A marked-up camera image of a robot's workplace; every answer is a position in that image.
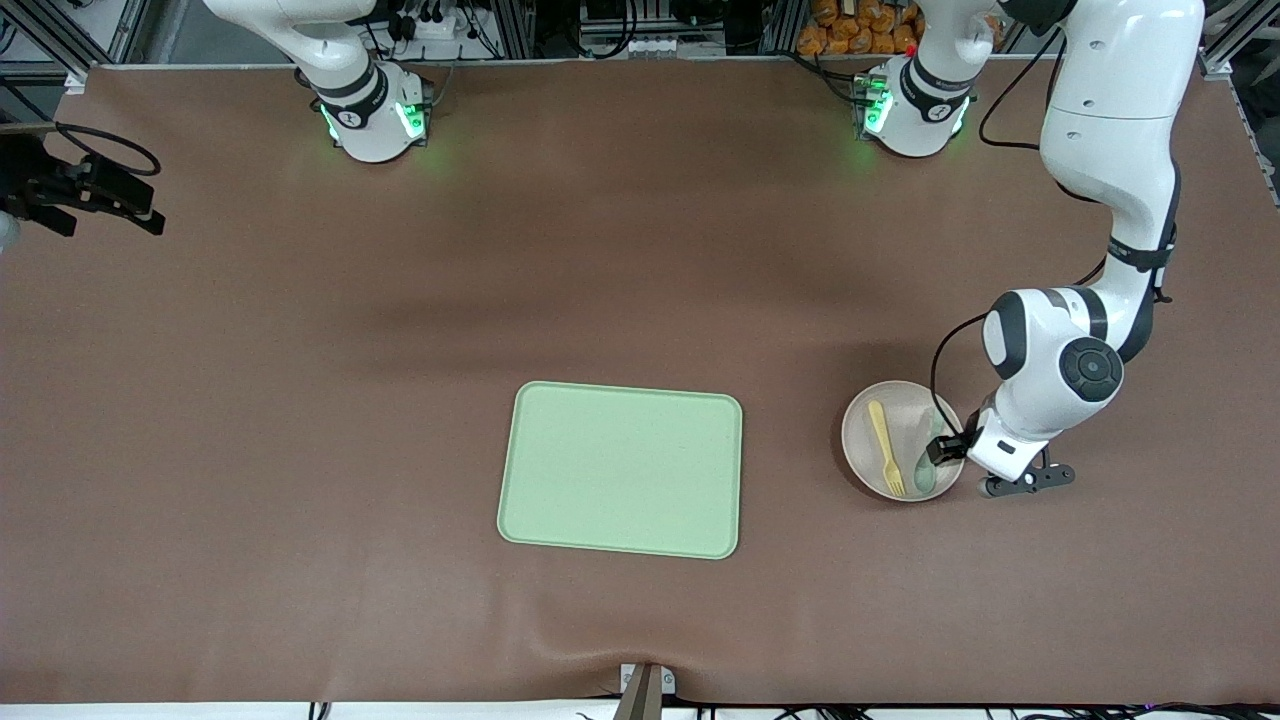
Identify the bag of orange buns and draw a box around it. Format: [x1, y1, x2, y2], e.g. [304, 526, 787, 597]
[797, 0, 926, 57]

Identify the grey metal table bracket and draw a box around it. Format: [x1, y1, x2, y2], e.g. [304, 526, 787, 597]
[612, 662, 678, 720]

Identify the white power strip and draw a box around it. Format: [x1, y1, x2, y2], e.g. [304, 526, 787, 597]
[395, 5, 467, 43]

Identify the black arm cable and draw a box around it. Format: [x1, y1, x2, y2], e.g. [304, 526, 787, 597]
[929, 25, 1181, 441]
[52, 121, 163, 180]

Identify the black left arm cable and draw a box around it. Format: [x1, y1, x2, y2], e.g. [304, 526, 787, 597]
[929, 25, 1181, 441]

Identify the yellow plastic fork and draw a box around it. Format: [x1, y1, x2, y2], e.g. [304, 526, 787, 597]
[867, 400, 908, 498]

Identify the beige round plate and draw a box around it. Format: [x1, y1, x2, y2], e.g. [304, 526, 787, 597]
[841, 380, 967, 503]

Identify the pale green plastic spoon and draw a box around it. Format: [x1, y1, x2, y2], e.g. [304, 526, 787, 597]
[913, 408, 947, 495]

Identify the light green rectangular tray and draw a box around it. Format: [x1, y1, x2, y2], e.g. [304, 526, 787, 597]
[497, 381, 744, 560]

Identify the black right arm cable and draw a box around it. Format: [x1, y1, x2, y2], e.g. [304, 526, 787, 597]
[52, 121, 163, 180]

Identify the aluminium frame profile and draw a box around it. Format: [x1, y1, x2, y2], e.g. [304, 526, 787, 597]
[0, 0, 153, 96]
[1200, 0, 1280, 81]

